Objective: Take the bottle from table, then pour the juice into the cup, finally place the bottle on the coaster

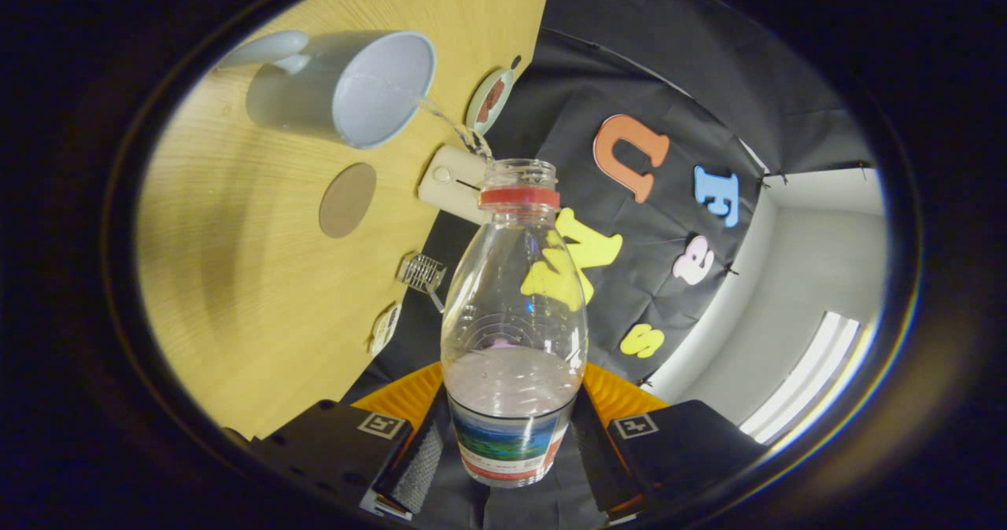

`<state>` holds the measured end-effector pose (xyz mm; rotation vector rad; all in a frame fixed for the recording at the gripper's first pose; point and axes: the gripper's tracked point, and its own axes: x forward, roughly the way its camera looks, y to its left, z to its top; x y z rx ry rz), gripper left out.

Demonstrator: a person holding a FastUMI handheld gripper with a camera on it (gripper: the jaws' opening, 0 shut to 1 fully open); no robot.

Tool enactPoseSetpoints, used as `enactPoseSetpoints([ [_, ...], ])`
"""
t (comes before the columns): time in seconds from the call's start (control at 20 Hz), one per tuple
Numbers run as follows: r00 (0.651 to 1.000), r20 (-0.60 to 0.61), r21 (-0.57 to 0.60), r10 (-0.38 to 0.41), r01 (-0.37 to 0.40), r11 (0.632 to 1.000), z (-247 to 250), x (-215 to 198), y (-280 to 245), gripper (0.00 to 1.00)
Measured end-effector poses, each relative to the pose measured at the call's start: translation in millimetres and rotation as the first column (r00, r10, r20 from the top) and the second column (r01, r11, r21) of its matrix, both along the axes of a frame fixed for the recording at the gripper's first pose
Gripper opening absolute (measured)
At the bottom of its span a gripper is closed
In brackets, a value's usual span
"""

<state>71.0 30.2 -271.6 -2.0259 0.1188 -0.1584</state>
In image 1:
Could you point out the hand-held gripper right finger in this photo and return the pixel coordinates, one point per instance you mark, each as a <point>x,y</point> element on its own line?
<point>602,459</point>

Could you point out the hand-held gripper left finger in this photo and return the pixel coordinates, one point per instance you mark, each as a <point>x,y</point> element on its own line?
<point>417,467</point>

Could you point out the clear plastic juice bottle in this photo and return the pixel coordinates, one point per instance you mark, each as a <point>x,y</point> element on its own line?
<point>511,404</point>

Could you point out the round brown coaster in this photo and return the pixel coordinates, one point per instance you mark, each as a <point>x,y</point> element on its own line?
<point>347,200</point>

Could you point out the pale blue cup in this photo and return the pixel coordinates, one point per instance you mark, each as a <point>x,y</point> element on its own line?
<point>299,97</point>

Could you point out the white divided dish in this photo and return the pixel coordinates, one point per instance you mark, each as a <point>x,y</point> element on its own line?
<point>385,329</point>

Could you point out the long ceiling light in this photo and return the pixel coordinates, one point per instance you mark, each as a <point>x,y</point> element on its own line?
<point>810,373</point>

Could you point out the wooden table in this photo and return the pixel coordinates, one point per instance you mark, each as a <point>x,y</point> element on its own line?
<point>260,294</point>

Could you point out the white toaster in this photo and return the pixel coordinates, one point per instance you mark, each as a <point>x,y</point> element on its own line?
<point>448,188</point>

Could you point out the pale green plate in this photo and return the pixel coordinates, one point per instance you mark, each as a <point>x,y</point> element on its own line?
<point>477,117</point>

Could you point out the brown cookie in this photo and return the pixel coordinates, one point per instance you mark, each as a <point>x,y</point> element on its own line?
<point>490,99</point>

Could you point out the black backdrop cloth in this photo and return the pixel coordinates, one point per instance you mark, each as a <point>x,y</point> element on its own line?
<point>629,58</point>

